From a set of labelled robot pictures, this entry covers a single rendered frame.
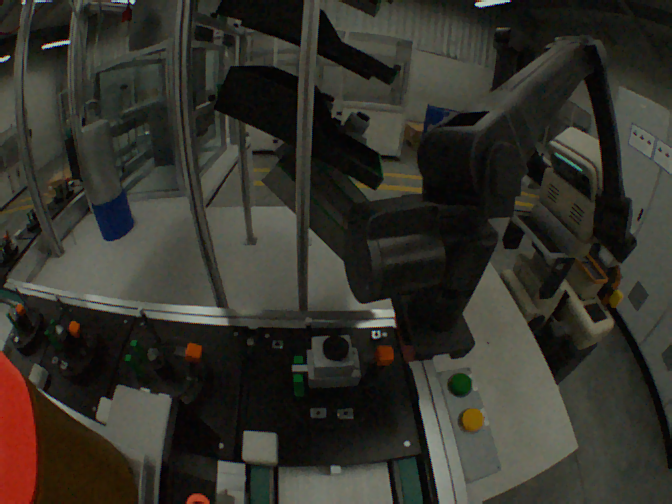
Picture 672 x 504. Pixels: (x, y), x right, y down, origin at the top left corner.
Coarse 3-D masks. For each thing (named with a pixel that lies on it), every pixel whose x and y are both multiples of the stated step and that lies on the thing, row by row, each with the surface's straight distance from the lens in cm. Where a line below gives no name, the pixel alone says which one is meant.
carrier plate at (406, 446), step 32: (256, 352) 46; (288, 352) 46; (256, 384) 44; (384, 384) 44; (256, 416) 42; (288, 416) 41; (384, 416) 42; (288, 448) 40; (320, 448) 40; (352, 448) 40; (384, 448) 41; (416, 448) 42
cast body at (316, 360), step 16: (336, 336) 32; (320, 352) 32; (336, 352) 31; (352, 352) 33; (304, 368) 36; (320, 368) 32; (336, 368) 32; (352, 368) 32; (320, 384) 35; (336, 384) 36; (352, 384) 36
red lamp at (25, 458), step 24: (0, 360) 8; (0, 384) 8; (24, 384) 9; (0, 408) 7; (24, 408) 8; (0, 432) 7; (24, 432) 8; (0, 456) 7; (24, 456) 8; (0, 480) 8; (24, 480) 8
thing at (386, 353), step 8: (376, 352) 35; (384, 352) 34; (392, 352) 35; (368, 360) 35; (376, 360) 35; (384, 360) 34; (392, 360) 35; (368, 368) 39; (376, 368) 36; (368, 376) 39; (376, 376) 39
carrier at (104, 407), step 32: (160, 320) 56; (128, 352) 55; (160, 352) 44; (224, 352) 47; (128, 384) 52; (160, 384) 46; (192, 384) 44; (224, 384) 45; (96, 416) 51; (224, 416) 43; (224, 448) 41
